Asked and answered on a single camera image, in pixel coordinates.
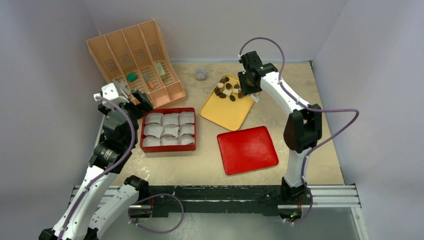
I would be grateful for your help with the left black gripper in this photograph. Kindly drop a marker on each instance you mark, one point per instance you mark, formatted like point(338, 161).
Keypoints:
point(143, 107)

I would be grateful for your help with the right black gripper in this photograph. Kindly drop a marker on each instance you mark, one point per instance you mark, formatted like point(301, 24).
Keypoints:
point(247, 84)

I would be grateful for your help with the pale green sticky notes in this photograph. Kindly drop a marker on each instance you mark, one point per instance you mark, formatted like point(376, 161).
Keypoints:
point(161, 71)

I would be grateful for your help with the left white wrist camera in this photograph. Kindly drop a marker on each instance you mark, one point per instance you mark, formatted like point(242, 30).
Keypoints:
point(112, 93)

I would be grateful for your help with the green eraser block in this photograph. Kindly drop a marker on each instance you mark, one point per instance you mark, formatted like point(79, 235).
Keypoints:
point(131, 77)

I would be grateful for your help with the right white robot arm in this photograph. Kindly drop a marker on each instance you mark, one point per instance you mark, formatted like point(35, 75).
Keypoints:
point(303, 127)

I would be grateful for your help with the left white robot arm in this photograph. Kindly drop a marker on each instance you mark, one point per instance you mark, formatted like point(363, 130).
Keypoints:
point(83, 219)

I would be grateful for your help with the peach desk organizer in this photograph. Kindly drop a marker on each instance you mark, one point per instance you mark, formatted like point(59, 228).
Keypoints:
point(136, 49)

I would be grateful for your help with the red chocolate box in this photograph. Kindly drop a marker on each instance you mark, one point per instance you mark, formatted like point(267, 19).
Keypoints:
point(169, 130)

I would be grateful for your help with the white chocolate piece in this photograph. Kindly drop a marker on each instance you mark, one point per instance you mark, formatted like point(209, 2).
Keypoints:
point(227, 92)

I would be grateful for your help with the metal bracket plate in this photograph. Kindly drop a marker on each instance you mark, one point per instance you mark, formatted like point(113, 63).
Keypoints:
point(123, 85)

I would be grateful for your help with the metal tongs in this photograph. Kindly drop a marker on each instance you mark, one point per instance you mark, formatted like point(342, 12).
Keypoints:
point(255, 97)

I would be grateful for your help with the yellow tray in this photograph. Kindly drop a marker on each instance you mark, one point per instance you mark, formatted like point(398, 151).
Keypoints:
point(219, 109)

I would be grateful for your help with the small clear cup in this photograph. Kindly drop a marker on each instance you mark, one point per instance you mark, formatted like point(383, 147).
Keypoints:
point(201, 73)

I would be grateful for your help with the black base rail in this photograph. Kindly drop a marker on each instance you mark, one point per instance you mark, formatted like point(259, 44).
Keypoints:
point(227, 199)

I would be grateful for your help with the orange handled cutter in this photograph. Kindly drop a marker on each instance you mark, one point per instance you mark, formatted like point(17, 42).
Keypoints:
point(148, 81)

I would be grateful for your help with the red box lid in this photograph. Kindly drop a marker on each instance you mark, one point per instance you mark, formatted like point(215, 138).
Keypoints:
point(247, 150)

